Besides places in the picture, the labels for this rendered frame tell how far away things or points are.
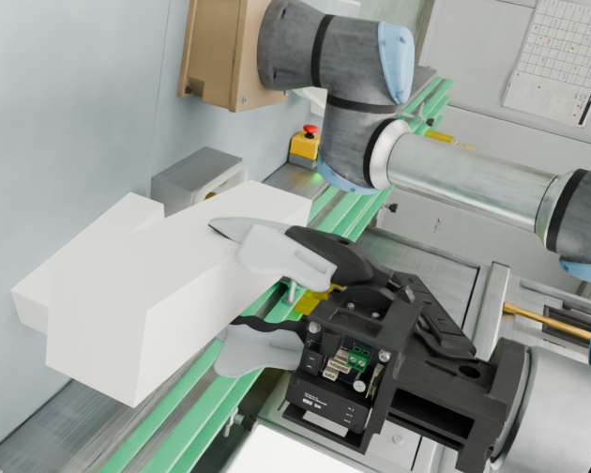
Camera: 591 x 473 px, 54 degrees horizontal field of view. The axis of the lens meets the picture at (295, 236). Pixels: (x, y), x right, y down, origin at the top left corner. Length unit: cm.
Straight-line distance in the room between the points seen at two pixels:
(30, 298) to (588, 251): 69
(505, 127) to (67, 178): 658
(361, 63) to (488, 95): 620
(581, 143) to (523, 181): 636
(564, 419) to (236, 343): 21
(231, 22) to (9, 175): 39
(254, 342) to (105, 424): 55
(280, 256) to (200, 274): 5
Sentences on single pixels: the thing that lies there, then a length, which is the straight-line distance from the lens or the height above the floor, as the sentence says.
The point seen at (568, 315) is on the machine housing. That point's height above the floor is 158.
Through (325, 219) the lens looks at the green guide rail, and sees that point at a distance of 132.
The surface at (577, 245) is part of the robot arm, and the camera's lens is 81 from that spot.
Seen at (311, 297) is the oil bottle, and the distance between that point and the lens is 125.
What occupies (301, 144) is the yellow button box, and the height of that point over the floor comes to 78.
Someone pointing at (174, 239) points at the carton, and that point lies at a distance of 38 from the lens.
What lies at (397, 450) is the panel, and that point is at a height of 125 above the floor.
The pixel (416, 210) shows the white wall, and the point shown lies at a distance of 768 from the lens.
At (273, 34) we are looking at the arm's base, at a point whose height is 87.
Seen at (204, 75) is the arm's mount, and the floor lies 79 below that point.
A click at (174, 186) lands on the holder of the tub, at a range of 94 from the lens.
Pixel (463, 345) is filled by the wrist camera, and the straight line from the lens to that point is 37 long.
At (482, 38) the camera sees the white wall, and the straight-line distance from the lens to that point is 699.
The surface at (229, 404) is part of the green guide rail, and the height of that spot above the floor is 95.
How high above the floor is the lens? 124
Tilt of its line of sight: 16 degrees down
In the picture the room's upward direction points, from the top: 110 degrees clockwise
